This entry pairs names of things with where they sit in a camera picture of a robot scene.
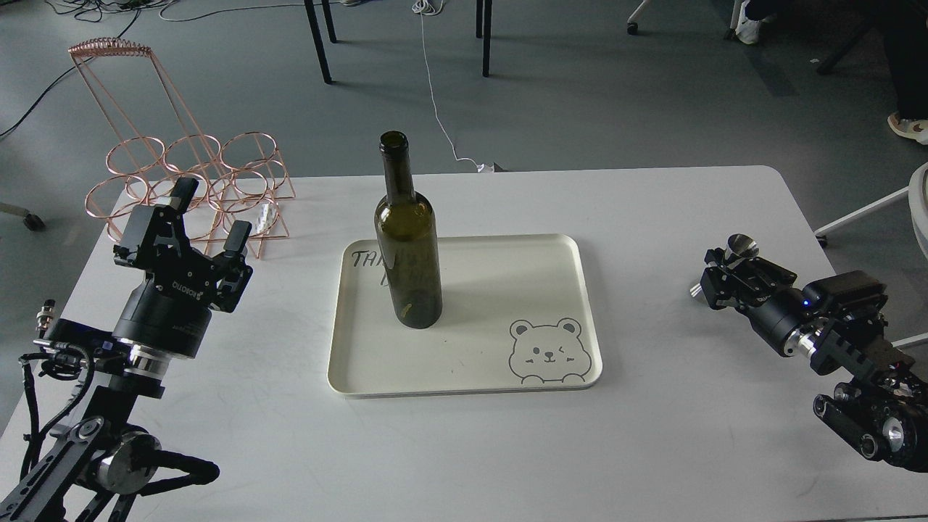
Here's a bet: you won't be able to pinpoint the white cable on floor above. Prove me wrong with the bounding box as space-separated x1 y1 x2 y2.
412 0 508 173

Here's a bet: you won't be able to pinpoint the person in black trousers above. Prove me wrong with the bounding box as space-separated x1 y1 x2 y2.
852 1 927 119

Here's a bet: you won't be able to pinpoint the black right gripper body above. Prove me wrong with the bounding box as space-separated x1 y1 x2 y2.
736 285 816 357

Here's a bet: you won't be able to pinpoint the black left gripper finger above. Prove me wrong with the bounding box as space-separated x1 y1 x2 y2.
217 221 252 272
113 176 199 270

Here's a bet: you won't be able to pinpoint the cream bear serving tray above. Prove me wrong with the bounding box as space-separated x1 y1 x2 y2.
328 233 602 397

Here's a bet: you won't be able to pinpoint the copper wire wine rack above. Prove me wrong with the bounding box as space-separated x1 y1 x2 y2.
69 37 297 257

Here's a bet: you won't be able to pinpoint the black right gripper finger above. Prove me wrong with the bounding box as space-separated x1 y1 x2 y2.
690 247 745 310
725 255 798 299

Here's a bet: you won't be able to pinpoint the dark green wine bottle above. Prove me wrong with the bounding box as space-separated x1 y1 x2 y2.
374 130 443 329

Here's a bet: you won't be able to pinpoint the person's beige shoe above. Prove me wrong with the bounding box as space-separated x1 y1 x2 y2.
886 112 927 145

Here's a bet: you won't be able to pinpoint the white office chair right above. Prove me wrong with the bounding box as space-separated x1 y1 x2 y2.
814 165 926 355

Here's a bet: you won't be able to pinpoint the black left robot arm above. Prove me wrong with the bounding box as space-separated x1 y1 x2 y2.
2 176 253 521

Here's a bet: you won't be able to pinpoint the white chair base top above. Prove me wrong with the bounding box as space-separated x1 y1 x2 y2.
624 1 745 41

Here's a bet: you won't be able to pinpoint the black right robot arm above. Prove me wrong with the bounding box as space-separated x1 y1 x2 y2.
700 247 927 473

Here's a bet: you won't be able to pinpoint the black cables on floor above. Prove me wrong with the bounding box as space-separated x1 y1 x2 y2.
0 0 305 138

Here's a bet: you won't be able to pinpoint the silver steel jigger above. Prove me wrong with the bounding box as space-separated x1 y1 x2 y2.
705 233 759 297

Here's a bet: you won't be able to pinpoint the black table legs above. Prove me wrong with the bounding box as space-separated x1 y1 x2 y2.
303 0 494 85

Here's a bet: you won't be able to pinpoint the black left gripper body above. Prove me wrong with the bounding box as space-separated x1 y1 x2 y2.
112 242 253 359

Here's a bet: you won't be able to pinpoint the person's white shoe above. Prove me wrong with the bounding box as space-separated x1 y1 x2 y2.
734 12 768 44

